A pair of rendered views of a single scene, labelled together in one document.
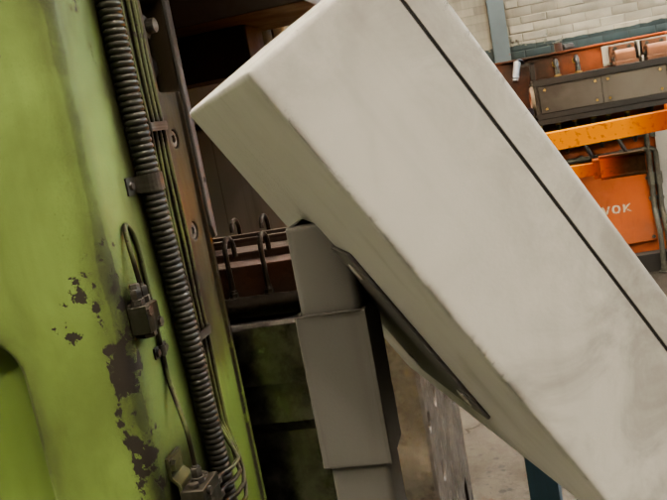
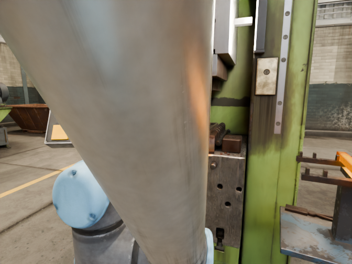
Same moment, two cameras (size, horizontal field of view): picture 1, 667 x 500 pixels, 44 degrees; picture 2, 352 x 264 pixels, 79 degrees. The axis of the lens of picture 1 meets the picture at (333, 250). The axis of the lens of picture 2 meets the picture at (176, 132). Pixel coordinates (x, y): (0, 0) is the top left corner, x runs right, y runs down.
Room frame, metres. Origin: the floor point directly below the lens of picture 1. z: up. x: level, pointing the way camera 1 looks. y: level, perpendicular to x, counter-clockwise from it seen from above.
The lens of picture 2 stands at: (1.08, -1.08, 1.19)
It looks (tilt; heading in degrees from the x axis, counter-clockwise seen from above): 10 degrees down; 97
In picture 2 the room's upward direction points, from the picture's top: straight up
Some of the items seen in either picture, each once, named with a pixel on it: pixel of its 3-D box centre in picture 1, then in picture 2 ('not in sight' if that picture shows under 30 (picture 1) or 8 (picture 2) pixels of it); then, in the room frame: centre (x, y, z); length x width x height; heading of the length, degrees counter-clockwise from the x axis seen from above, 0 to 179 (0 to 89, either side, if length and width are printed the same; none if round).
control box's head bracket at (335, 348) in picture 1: (393, 337); not in sight; (0.50, -0.03, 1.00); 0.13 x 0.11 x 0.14; 167
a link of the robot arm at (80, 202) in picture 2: not in sight; (99, 184); (0.91, -0.76, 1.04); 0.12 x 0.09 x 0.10; 77
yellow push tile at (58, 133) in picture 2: not in sight; (61, 132); (0.41, -0.14, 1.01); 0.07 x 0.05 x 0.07; 12
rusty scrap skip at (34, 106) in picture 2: not in sight; (43, 118); (-3.91, 5.12, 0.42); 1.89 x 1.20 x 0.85; 170
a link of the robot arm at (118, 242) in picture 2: not in sight; (108, 245); (0.92, -0.76, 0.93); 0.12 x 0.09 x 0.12; 179
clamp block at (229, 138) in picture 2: not in sight; (232, 143); (1.24, -0.02, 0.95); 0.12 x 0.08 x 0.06; 77
